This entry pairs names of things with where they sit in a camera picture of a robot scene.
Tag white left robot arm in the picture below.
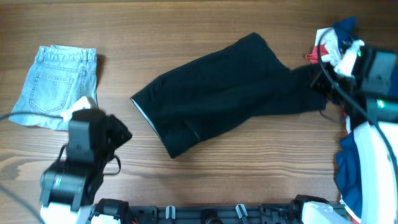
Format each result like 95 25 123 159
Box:
40 110 132 223

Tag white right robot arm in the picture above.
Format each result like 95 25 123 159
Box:
335 113 397 223

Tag red and white garment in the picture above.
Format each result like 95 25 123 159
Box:
305 27 364 77

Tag black shorts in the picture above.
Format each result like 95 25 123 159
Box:
131 33 326 158

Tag light blue denim shorts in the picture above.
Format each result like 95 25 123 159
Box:
9 45 98 131

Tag navy blue garment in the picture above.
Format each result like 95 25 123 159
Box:
331 17 397 223

